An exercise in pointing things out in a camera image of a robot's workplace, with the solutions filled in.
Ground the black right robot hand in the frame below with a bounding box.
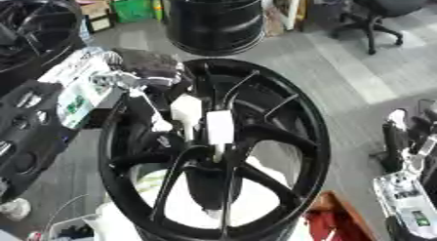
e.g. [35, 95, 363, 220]
[378, 100, 437, 175]

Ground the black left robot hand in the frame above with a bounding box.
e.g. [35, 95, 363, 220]
[109, 48, 193, 157]

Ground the black wheel rim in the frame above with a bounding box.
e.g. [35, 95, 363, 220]
[160, 0, 270, 58]
[0, 0, 89, 97]

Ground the black spoked wheel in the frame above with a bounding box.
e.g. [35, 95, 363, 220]
[97, 58, 334, 241]

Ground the green box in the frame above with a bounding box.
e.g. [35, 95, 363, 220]
[109, 0, 157, 23]

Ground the tan cardboard box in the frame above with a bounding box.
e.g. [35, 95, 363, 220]
[71, 0, 116, 34]

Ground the black office chair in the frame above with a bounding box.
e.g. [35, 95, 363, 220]
[329, 0, 436, 56]

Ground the white plastic bin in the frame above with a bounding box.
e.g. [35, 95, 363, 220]
[46, 215, 99, 241]

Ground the white crumpled bag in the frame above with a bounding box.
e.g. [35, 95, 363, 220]
[0, 197, 34, 222]

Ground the white cable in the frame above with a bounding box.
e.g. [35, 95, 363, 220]
[39, 193, 93, 241]

